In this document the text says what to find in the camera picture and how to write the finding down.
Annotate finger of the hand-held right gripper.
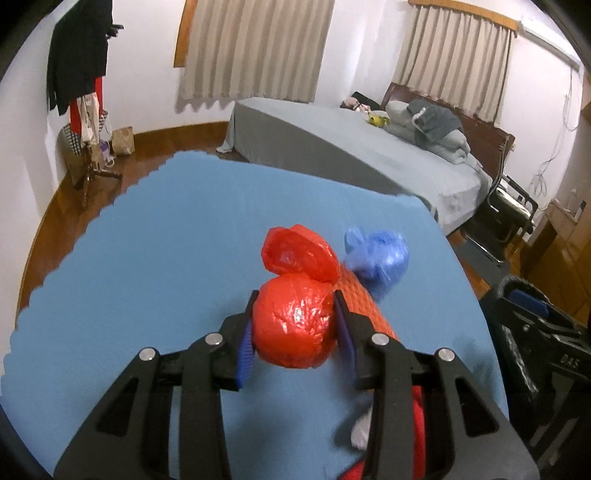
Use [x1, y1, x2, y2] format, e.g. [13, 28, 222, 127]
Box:
[512, 290, 551, 320]
[496, 296, 555, 343]

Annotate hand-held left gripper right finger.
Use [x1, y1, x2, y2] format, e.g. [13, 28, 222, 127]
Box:
[333, 290, 541, 480]

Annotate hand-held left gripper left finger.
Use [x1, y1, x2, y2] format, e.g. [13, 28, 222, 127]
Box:
[53, 290, 259, 480]

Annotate trash bin with black bag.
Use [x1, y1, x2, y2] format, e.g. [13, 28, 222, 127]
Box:
[480, 274, 550, 407]

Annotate red plastic bag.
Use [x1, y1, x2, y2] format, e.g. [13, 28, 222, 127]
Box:
[253, 224, 342, 370]

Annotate orange foam net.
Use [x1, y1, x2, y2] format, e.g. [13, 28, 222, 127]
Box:
[335, 269, 400, 344]

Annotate grey floor mat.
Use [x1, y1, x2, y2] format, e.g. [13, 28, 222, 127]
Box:
[455, 240, 499, 287]

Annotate blue plastic bag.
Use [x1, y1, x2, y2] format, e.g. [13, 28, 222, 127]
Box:
[344, 226, 411, 301]

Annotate wooden side table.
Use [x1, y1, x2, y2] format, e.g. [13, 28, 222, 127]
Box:
[547, 198, 587, 241]

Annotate black metal chair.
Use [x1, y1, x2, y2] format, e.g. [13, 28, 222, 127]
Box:
[462, 173, 539, 264]

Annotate crumpled white tissue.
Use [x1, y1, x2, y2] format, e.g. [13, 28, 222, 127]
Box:
[351, 411, 372, 450]

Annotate blue towel mat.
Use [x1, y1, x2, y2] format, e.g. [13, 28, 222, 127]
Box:
[0, 152, 511, 480]

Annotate dark wooden headboard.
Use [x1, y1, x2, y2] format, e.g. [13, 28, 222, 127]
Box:
[382, 82, 517, 174]

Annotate bed with grey sheet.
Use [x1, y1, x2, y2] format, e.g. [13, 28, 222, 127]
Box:
[217, 97, 495, 232]

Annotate dark grey garment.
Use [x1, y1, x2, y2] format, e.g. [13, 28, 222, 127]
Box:
[406, 99, 464, 146]

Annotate folded grey blanket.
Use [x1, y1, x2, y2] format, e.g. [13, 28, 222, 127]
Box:
[385, 99, 472, 164]

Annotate wooden coat rack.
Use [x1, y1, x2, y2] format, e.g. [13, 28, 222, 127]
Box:
[69, 23, 124, 208]

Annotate brown paper bag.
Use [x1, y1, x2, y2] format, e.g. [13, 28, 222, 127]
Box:
[112, 127, 136, 156]

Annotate narrow beige curtain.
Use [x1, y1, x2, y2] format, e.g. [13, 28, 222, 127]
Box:
[392, 4, 513, 124]

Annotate white air conditioner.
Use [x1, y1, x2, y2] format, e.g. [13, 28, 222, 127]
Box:
[522, 18, 583, 70]

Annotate checkered bag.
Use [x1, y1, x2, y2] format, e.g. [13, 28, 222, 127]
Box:
[59, 127, 84, 153]

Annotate floral garment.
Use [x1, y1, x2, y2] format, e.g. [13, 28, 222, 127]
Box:
[78, 92, 102, 144]

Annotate short wooden window pelmet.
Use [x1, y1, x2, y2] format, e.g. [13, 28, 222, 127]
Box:
[409, 0, 518, 33]

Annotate red garment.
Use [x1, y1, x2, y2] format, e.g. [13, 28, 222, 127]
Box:
[69, 76, 103, 139]

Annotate wide beige curtain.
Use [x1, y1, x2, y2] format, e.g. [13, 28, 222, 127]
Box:
[179, 0, 335, 103]

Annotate black jacket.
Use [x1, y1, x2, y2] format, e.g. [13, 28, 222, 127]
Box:
[47, 0, 114, 116]

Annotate white wall cables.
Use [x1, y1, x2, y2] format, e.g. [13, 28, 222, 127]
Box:
[531, 69, 583, 199]

